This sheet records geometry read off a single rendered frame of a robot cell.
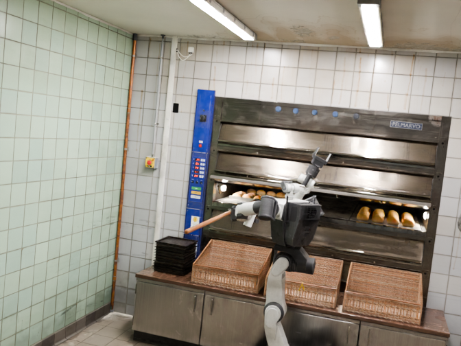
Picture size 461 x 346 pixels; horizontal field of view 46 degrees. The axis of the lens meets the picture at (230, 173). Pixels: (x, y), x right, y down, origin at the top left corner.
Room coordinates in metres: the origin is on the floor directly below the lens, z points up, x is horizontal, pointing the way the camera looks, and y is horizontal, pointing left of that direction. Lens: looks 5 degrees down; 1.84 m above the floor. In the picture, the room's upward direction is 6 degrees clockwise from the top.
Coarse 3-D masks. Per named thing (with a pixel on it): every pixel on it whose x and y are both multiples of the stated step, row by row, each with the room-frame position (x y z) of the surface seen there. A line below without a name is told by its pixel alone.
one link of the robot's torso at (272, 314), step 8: (272, 312) 3.57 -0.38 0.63; (280, 312) 3.57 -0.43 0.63; (272, 320) 3.57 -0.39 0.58; (272, 328) 3.58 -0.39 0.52; (280, 328) 3.64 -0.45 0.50; (272, 336) 3.61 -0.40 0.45; (280, 336) 3.60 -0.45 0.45; (272, 344) 3.62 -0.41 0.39; (280, 344) 3.60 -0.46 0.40; (288, 344) 3.68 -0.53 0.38
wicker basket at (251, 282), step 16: (208, 256) 4.63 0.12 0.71; (224, 256) 4.62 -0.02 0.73; (256, 256) 4.56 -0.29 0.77; (192, 272) 4.24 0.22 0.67; (208, 272) 4.21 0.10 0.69; (224, 272) 4.17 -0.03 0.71; (240, 272) 4.14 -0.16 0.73; (256, 272) 4.52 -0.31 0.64; (240, 288) 4.13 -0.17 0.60; (256, 288) 4.10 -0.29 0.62
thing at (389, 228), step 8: (320, 216) 4.49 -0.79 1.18; (344, 224) 4.41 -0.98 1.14; (352, 224) 4.40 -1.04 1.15; (360, 224) 4.38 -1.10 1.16; (368, 224) 4.36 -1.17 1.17; (376, 224) 4.35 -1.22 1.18; (400, 232) 4.29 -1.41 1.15; (408, 232) 4.27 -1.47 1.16; (416, 232) 4.25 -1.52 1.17; (424, 232) 4.24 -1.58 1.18
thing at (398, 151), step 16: (224, 128) 4.74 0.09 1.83; (240, 128) 4.71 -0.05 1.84; (256, 128) 4.67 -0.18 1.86; (272, 128) 4.64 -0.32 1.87; (288, 128) 4.60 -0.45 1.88; (240, 144) 4.65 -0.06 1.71; (256, 144) 4.59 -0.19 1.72; (272, 144) 4.58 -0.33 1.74; (288, 144) 4.55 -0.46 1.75; (304, 144) 4.52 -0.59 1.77; (320, 144) 4.49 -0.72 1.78; (336, 144) 4.45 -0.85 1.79; (352, 144) 4.42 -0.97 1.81; (368, 144) 4.39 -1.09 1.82; (384, 144) 4.36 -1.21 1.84; (400, 144) 4.33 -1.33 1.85; (416, 144) 4.30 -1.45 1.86; (432, 144) 4.27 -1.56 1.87; (384, 160) 4.32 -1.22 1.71; (400, 160) 4.26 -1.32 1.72; (416, 160) 4.26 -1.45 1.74; (432, 160) 4.23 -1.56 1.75
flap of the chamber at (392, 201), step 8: (216, 176) 4.58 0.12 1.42; (240, 184) 4.71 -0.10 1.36; (248, 184) 4.61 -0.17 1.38; (256, 184) 4.52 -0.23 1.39; (264, 184) 4.46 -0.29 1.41; (272, 184) 4.44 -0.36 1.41; (280, 184) 4.43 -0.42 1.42; (312, 192) 4.44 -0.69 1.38; (320, 192) 4.35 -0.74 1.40; (328, 192) 4.31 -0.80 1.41; (336, 192) 4.30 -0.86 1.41; (344, 192) 4.28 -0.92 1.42; (368, 200) 4.37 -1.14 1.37; (376, 200) 4.29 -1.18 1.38; (384, 200) 4.20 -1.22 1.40; (392, 200) 4.17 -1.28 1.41; (400, 200) 4.16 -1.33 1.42; (408, 200) 4.14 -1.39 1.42; (424, 208) 4.26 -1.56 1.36
